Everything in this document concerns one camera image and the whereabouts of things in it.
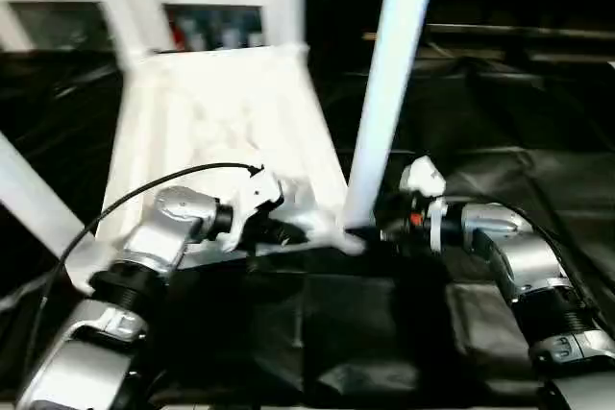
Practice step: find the white plastic table top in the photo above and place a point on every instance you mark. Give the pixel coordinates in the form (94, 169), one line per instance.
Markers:
(216, 93)

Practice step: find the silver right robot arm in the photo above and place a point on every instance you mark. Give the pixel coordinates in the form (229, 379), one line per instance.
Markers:
(528, 247)

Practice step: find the small white blue box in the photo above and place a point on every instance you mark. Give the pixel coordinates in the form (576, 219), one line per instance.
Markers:
(228, 38)

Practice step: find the dark metal rod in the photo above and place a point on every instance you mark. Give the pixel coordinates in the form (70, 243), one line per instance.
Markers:
(504, 34)

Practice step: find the white flat object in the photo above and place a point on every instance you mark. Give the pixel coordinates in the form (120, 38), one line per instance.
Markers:
(611, 65)

